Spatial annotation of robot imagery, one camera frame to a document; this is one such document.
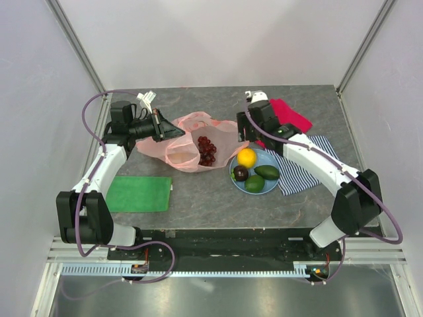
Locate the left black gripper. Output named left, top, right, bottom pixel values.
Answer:
left=128, top=108, right=184, bottom=143

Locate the yellow lemon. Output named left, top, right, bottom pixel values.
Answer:
left=237, top=148, right=257, bottom=168

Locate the pink plastic bag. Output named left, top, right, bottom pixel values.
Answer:
left=136, top=112, right=240, bottom=173

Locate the purple grape bunch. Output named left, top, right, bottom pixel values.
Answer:
left=197, top=136, right=217, bottom=167

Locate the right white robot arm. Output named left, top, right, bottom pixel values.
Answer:
left=237, top=92, right=383, bottom=260

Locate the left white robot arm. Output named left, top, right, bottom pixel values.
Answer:
left=56, top=101, right=185, bottom=260

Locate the light blue plate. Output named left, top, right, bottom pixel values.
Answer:
left=229, top=149, right=282, bottom=195

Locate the dark mangosteen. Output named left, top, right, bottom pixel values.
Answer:
left=231, top=165, right=249, bottom=182

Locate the green avocado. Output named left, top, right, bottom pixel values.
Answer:
left=254, top=165, right=280, bottom=180

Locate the green lime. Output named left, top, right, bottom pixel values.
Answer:
left=245, top=174, right=265, bottom=194

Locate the red folded t-shirt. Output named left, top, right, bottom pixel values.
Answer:
left=249, top=98, right=313, bottom=139

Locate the blue white striped cloth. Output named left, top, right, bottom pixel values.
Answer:
left=265, top=135, right=339, bottom=196

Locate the green towel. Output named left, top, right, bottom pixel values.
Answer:
left=106, top=176, right=173, bottom=213

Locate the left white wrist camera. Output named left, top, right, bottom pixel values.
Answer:
left=136, top=90, right=157, bottom=114

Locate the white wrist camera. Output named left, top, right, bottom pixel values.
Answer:
left=245, top=90, right=269, bottom=104
left=136, top=90, right=157, bottom=114

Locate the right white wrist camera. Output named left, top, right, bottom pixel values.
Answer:
left=245, top=90, right=269, bottom=104

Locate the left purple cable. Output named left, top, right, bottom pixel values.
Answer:
left=75, top=90, right=112, bottom=258

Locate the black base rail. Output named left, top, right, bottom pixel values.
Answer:
left=107, top=227, right=344, bottom=265

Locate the white slotted cable duct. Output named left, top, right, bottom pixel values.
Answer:
left=61, top=263, right=328, bottom=278

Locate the left aluminium frame post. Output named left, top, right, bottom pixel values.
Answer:
left=46, top=0, right=106, bottom=92

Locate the aluminium frame post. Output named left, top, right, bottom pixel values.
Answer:
left=336, top=0, right=397, bottom=98
left=46, top=0, right=106, bottom=92

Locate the right aluminium frame post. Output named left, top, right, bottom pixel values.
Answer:
left=336, top=0, right=397, bottom=98

